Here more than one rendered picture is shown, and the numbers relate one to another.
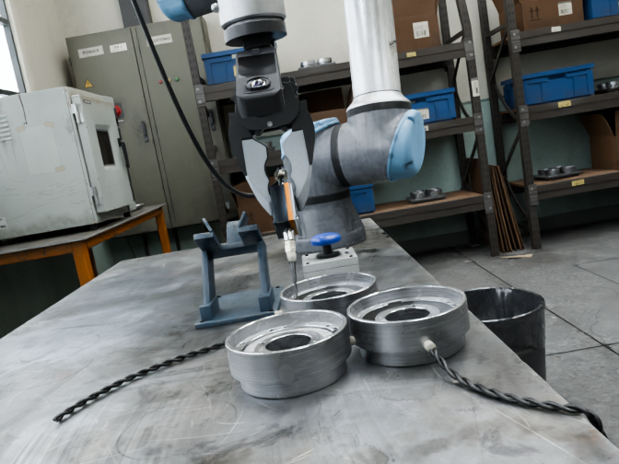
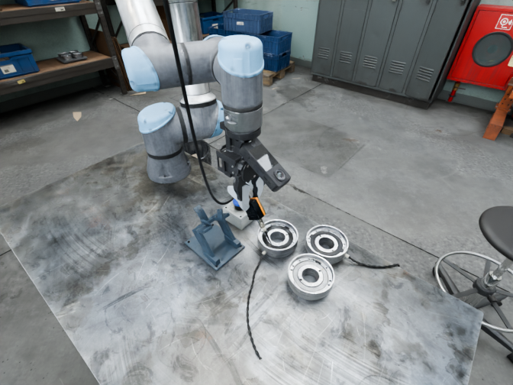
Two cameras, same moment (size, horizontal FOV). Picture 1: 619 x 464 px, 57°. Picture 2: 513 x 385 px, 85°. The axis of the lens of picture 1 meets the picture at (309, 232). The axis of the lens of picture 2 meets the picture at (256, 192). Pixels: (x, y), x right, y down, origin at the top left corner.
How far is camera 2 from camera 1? 65 cm
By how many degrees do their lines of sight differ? 55
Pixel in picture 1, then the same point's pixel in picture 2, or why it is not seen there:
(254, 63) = (262, 156)
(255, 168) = (246, 196)
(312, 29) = not seen: outside the picture
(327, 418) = (348, 297)
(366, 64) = not seen: hidden behind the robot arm
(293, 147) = (259, 182)
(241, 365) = (316, 296)
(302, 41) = not seen: outside the picture
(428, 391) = (357, 272)
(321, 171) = (175, 140)
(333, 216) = (182, 161)
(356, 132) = (195, 118)
